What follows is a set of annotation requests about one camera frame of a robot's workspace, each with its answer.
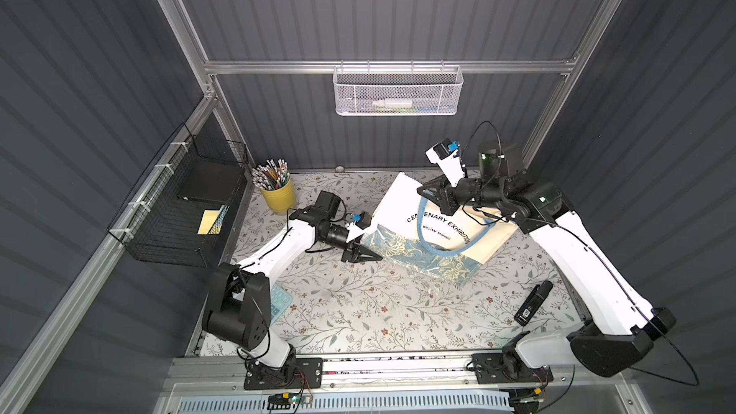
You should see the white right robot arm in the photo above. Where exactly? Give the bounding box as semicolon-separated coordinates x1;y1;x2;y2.
417;139;677;380

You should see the yellow sticky note pad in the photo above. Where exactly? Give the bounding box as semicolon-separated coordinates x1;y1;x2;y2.
197;210;222;236

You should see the teal desk calculator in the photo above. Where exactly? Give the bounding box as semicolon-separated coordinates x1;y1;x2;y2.
270;284;293;323

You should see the black notebook in basket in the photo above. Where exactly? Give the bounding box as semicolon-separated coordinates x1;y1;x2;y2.
176;161;243;204

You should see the white bottle in basket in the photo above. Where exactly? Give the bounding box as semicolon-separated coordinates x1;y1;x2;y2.
372;98;413;110

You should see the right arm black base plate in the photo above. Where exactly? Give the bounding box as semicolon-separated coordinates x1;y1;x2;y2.
466;352;554;386

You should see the yellow pencil cup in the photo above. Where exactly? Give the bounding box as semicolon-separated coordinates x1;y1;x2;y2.
261;178;297;214

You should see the cream canvas tote bag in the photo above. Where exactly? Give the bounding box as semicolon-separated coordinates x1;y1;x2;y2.
361;172;518;287

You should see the black wire side basket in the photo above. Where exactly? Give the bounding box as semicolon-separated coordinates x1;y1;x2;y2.
108;126;248;268

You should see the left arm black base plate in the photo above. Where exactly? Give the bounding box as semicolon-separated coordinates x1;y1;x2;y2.
243;358;324;391

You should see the black handheld scanner device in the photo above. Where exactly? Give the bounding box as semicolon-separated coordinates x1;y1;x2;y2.
514;280;554;327

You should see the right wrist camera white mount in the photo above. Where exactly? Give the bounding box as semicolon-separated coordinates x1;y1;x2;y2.
425;138;467;188

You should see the white perforated cable duct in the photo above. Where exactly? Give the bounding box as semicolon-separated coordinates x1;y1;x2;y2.
174;389;514;413

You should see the bundle of pencils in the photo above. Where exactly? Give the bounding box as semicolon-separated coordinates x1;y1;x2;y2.
253;159;291;192

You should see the white wire wall basket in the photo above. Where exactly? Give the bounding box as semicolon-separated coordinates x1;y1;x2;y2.
333;63;464;117

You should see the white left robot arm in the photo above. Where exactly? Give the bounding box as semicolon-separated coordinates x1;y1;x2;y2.
201;191;383;369

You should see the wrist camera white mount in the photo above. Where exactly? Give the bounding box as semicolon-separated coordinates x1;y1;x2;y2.
425;138;467;188
345;211;372;242

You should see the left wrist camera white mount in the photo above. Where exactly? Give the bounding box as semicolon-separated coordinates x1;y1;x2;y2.
345;211;372;242

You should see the floral patterned table mat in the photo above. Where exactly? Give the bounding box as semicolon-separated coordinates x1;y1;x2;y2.
197;169;593;358

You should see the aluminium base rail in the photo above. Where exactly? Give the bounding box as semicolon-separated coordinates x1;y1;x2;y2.
155;350;634;406

